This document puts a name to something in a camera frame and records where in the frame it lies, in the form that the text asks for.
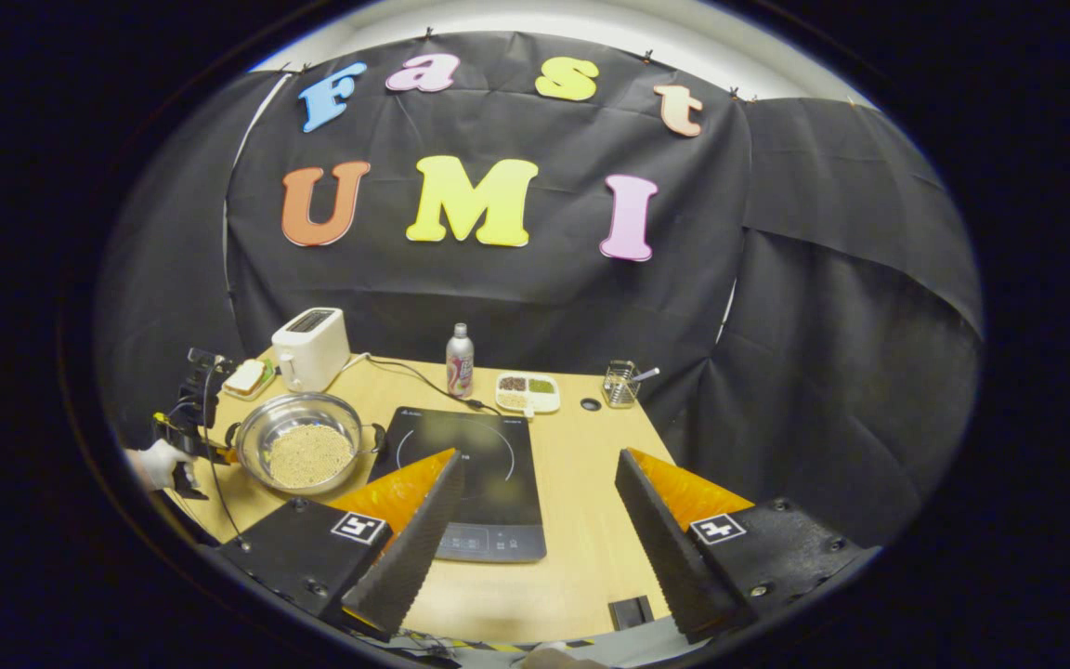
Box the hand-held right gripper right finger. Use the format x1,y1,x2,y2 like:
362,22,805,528
614,448,881,645

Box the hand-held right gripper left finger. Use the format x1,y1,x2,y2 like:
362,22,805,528
216,449,466,642

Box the stainless steel pot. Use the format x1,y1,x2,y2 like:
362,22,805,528
225,391,386,496

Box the black induction cooktop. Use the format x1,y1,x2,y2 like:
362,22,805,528
366,406,548,564

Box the sandwich with lettuce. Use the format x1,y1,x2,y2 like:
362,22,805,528
224,360,267,396

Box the pile of soybeans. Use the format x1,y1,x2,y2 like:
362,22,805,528
267,424,355,490

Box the white rectangular sandwich plate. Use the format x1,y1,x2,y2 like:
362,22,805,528
221,359,278,401

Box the white toaster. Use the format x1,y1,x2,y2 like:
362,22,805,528
271,308,352,393

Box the silver drink bottle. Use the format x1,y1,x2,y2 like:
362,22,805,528
446,322,476,400

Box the white divided dish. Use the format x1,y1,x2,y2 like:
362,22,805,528
495,372,561,419

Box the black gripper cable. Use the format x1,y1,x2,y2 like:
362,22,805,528
201,362,251,551

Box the black table edge bracket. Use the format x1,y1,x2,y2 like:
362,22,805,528
608,597,655,629

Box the black power cable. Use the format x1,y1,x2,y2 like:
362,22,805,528
363,353,502,416

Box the metal wire utensil holder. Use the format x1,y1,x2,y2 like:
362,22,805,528
603,360,641,409

